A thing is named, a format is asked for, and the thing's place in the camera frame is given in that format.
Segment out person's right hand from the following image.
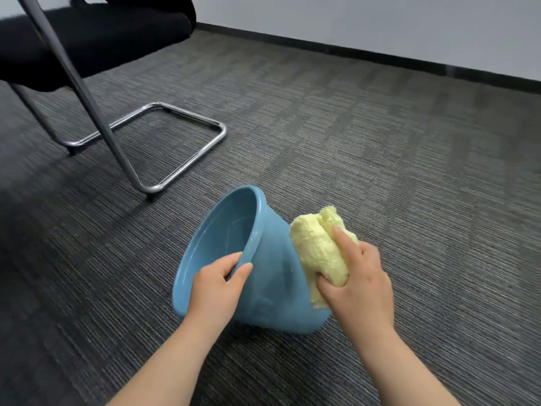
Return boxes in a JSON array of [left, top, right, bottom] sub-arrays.
[[314, 226, 396, 347]]

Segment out black mesh chair chrome frame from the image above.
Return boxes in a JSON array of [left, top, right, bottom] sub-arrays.
[[0, 0, 228, 201]]

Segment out yellow microfibre cloth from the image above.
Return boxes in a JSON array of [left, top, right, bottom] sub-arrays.
[[289, 205, 360, 310]]

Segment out person's left forearm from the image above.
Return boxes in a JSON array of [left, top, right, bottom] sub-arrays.
[[105, 316, 225, 406]]

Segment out person's left hand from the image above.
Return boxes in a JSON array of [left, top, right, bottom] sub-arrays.
[[184, 251, 254, 334]]

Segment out blue plastic bucket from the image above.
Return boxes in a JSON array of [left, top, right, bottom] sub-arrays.
[[171, 184, 332, 336]]

